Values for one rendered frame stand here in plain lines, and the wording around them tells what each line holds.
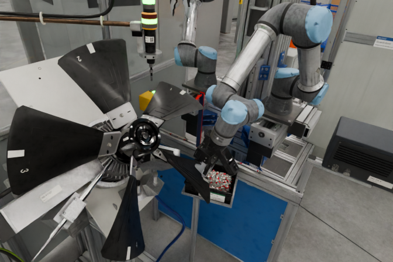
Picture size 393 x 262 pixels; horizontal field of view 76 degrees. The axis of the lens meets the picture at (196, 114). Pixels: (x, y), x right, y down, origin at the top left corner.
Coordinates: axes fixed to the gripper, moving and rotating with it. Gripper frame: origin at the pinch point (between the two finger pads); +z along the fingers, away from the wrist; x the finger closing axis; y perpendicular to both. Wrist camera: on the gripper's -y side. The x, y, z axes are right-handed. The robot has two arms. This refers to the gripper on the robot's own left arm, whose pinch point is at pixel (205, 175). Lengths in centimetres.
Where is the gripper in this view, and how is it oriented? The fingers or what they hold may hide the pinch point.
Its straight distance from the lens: 102.1
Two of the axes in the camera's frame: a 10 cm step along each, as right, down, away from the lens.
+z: -3.1, 7.3, 6.1
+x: -5.3, 4.1, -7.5
